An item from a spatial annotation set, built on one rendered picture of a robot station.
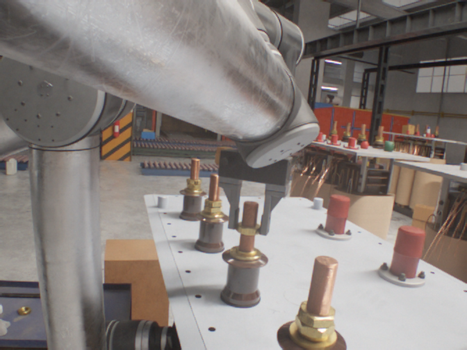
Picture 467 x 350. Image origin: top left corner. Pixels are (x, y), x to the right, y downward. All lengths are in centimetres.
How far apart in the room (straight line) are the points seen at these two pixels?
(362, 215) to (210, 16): 307
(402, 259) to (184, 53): 84
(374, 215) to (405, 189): 464
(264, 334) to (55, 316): 35
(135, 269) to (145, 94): 179
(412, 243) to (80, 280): 74
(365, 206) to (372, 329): 252
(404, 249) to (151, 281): 142
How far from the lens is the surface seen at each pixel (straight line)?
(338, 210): 118
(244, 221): 67
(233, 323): 67
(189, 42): 18
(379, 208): 331
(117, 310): 160
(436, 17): 1152
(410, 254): 95
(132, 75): 18
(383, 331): 74
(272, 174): 63
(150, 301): 207
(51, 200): 52
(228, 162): 62
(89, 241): 55
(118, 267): 196
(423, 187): 759
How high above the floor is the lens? 173
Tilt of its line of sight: 10 degrees down
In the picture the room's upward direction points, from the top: 6 degrees clockwise
